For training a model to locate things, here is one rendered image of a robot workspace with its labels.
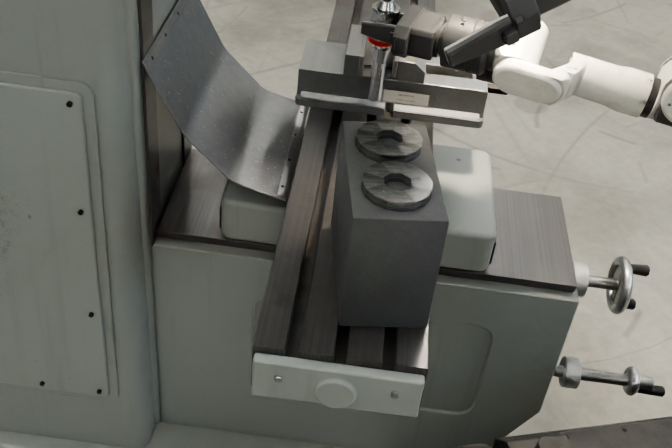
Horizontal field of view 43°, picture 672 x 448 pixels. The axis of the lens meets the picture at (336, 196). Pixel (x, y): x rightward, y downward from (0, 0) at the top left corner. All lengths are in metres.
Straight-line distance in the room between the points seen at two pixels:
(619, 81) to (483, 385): 0.69
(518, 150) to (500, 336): 1.73
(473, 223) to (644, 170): 1.93
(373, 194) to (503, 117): 2.49
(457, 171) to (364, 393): 0.65
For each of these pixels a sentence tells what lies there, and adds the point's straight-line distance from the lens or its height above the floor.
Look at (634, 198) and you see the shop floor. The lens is 3.25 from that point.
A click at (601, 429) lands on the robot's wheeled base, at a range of 1.61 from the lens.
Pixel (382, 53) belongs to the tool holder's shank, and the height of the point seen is 1.09.
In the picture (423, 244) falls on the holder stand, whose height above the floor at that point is 1.08.
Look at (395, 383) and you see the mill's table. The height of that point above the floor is 0.92.
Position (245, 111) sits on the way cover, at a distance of 1.63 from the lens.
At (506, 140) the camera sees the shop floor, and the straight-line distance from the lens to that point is 3.38.
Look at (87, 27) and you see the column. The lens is 1.36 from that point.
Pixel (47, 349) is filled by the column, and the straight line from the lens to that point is 1.80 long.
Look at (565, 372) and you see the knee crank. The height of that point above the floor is 0.53.
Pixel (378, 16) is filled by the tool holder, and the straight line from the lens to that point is 1.44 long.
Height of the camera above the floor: 1.76
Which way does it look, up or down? 37 degrees down
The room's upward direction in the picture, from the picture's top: 6 degrees clockwise
